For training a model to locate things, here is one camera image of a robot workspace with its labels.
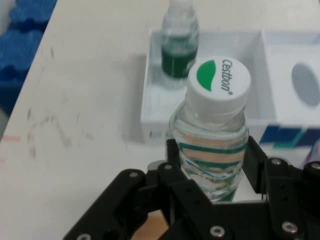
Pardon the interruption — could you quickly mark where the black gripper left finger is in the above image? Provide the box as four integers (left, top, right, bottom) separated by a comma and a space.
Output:
62, 138, 216, 240

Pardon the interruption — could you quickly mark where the white blue cardboard tissue box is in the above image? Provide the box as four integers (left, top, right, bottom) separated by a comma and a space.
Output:
139, 27, 320, 166

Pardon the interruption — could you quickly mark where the water bottle green label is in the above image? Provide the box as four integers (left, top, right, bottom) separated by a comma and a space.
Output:
160, 0, 201, 87
167, 56, 252, 203

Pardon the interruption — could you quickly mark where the dark blue foam puzzle mat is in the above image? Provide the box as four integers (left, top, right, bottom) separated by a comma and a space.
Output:
0, 26, 46, 116
6, 0, 58, 32

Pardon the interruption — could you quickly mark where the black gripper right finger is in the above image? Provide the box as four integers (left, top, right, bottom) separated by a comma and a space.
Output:
240, 135, 320, 240

